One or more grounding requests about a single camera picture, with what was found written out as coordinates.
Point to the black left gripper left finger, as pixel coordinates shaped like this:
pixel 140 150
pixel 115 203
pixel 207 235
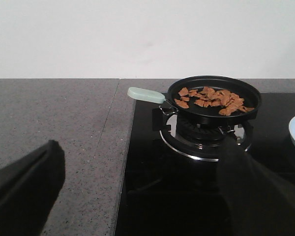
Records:
pixel 29 188

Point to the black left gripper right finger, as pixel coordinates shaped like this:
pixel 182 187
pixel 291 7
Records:
pixel 260 202

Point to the black frying pan mint handle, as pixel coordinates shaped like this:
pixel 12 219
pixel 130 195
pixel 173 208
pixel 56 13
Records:
pixel 208 116

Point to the brown meat slices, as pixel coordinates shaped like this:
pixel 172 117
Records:
pixel 227 101

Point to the left black burner with grate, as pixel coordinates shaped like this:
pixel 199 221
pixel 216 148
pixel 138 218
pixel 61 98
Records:
pixel 196 141

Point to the black glass gas stove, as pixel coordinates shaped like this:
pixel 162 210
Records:
pixel 167 194

